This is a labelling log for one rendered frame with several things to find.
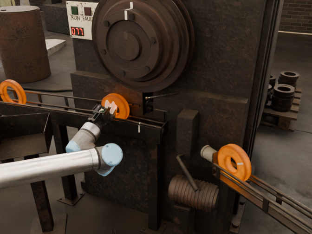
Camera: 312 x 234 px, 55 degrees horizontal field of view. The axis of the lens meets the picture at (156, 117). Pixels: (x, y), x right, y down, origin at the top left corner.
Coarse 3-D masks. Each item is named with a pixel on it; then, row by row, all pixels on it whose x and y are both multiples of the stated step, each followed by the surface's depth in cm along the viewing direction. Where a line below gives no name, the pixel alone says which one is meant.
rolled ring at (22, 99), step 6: (0, 84) 183; (6, 84) 181; (12, 84) 179; (18, 84) 180; (0, 90) 185; (6, 90) 188; (18, 90) 179; (6, 96) 188; (18, 96) 181; (24, 96) 182; (12, 102) 188; (18, 102) 184; (24, 102) 184
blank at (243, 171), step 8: (232, 144) 119; (224, 152) 121; (232, 152) 117; (240, 152) 114; (224, 160) 122; (240, 160) 114; (248, 160) 114; (224, 168) 123; (232, 168) 122; (240, 168) 115; (248, 168) 113; (240, 176) 116; (248, 176) 115
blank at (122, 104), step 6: (108, 96) 152; (114, 96) 151; (120, 96) 152; (102, 102) 156; (114, 102) 152; (120, 102) 150; (126, 102) 152; (120, 108) 152; (126, 108) 151; (120, 114) 154; (126, 114) 152
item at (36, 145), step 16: (0, 128) 155; (16, 128) 157; (32, 128) 159; (48, 128) 150; (0, 144) 154; (16, 144) 152; (32, 144) 151; (48, 144) 146; (0, 160) 142; (32, 192) 162; (48, 208) 170; (32, 224) 181; (48, 224) 174; (64, 224) 181
